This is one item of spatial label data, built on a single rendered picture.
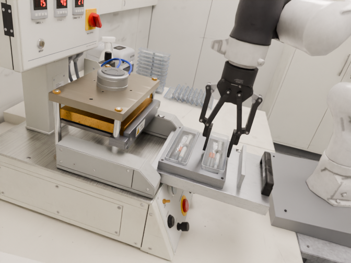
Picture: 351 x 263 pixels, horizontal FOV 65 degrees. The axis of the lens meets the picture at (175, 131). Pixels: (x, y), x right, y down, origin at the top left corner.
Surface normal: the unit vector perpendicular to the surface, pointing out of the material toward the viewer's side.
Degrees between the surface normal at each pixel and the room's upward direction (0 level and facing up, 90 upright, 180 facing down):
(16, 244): 0
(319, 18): 74
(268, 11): 88
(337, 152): 94
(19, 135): 0
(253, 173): 0
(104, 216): 90
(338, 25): 89
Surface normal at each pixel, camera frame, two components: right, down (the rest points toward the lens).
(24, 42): 0.95, 0.28
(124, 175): -0.25, 0.43
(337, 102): -0.94, 0.05
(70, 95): 0.18, -0.86
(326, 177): -0.77, 0.14
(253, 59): 0.17, 0.53
